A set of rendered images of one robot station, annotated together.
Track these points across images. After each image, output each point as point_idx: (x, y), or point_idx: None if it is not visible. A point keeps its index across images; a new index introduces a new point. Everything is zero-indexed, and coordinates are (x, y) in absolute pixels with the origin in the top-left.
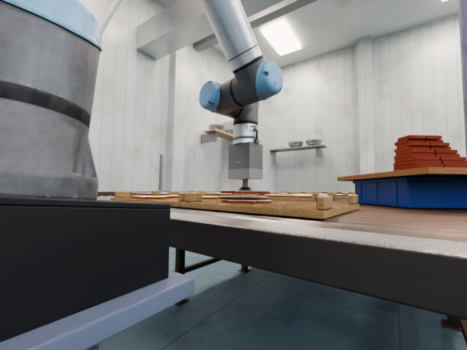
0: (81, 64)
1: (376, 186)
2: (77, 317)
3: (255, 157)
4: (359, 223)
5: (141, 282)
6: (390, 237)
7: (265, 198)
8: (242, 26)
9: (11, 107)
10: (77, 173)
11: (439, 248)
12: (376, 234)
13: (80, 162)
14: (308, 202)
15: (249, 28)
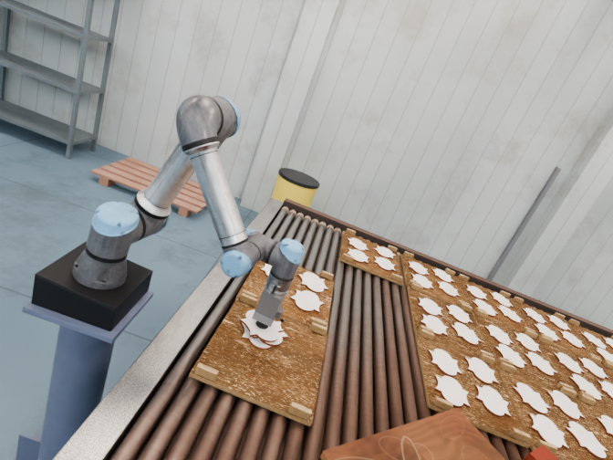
0: (109, 245)
1: None
2: (77, 321)
3: (265, 307)
4: (181, 393)
5: (98, 326)
6: (133, 393)
7: (264, 342)
8: (215, 223)
9: (88, 257)
10: (105, 278)
11: (109, 402)
12: (143, 392)
13: (107, 276)
14: (299, 380)
15: (223, 224)
